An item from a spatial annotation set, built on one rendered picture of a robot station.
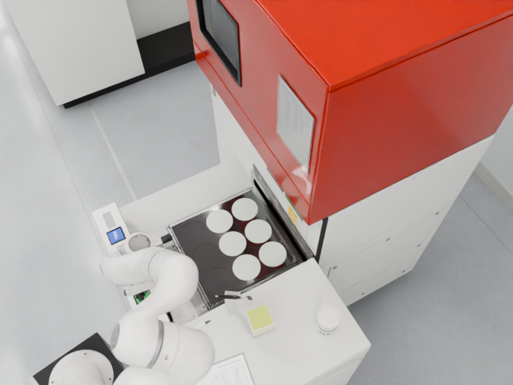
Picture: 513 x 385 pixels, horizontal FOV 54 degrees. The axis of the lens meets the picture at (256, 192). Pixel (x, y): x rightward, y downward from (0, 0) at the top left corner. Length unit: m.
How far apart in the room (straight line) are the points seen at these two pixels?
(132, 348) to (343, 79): 0.69
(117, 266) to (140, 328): 0.36
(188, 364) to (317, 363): 0.64
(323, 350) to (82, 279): 1.64
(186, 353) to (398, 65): 0.75
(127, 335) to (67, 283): 1.92
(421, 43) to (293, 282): 0.91
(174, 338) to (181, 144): 2.31
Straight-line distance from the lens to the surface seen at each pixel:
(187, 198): 2.07
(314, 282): 1.74
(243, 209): 1.93
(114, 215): 1.93
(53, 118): 3.67
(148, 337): 1.07
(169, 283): 1.11
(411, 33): 1.20
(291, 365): 1.65
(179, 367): 1.11
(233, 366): 1.64
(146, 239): 1.47
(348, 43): 1.15
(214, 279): 1.81
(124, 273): 1.39
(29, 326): 2.95
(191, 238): 1.89
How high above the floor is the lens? 2.57
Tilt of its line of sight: 58 degrees down
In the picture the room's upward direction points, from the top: 1 degrees counter-clockwise
